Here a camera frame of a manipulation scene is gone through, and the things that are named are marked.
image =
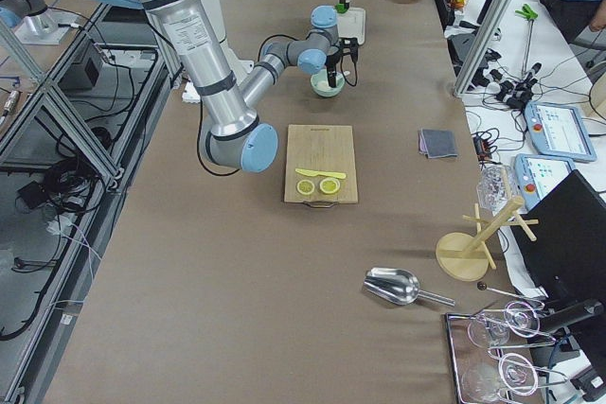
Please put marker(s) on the upper teach pendant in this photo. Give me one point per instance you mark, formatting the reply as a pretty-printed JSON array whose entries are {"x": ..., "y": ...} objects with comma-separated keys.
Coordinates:
[{"x": 557, "y": 130}]

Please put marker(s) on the teach pendant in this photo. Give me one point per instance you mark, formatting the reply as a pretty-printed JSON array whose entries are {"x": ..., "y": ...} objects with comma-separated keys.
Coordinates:
[
  {"x": 537, "y": 175},
  {"x": 557, "y": 130}
]

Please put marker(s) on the wooden mug tree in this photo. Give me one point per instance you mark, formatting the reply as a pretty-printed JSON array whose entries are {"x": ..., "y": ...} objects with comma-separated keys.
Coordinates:
[{"x": 468, "y": 258}]

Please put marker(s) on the lemon slice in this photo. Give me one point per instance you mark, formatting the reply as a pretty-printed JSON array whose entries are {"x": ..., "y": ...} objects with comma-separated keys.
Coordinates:
[
  {"x": 329, "y": 185},
  {"x": 305, "y": 187}
]

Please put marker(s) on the mint green bowl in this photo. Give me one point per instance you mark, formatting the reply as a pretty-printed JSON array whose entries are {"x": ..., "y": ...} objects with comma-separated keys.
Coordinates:
[{"x": 333, "y": 92}]

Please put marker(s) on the metal scoop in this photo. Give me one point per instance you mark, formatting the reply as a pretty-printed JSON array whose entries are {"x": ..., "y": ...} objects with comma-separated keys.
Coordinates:
[{"x": 400, "y": 287}]

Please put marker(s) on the lemon slice near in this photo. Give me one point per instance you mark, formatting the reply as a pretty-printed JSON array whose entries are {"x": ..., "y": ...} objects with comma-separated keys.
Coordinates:
[{"x": 305, "y": 187}]

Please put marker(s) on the aluminium frame post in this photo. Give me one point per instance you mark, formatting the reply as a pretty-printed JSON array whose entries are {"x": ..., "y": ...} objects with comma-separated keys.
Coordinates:
[{"x": 479, "y": 46}]

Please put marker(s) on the lemon slice far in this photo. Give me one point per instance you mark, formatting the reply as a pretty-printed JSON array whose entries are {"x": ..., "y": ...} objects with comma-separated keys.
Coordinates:
[{"x": 329, "y": 185}]

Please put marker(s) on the cream rabbit tray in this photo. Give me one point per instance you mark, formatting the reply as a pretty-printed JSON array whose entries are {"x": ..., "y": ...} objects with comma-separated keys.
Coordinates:
[{"x": 351, "y": 24}]

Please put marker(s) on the black monitor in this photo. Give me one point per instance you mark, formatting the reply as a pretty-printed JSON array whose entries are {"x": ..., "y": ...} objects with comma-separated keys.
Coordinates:
[{"x": 567, "y": 258}]

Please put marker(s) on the lower teach pendant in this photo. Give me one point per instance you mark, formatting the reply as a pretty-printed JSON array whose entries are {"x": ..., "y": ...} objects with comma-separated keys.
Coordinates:
[{"x": 537, "y": 175}]

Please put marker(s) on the green lime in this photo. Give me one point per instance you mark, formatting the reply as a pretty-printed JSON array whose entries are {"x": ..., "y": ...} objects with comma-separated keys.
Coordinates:
[{"x": 342, "y": 8}]

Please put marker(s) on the grey folded cloth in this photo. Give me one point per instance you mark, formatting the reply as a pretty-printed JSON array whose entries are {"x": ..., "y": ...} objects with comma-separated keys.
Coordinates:
[{"x": 437, "y": 143}]

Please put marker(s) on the bamboo cutting board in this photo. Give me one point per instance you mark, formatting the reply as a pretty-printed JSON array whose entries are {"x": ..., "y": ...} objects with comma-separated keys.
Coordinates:
[{"x": 320, "y": 147}]

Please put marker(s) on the white steamed bun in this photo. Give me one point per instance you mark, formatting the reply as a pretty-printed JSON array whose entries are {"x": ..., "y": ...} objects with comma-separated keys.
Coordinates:
[{"x": 322, "y": 85}]

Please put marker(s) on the green handled grabber tool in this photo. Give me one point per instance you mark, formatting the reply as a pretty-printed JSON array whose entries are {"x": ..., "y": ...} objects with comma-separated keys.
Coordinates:
[{"x": 528, "y": 13}]

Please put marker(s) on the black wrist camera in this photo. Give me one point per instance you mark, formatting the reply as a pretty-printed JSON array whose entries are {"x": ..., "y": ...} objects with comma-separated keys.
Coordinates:
[{"x": 350, "y": 47}]

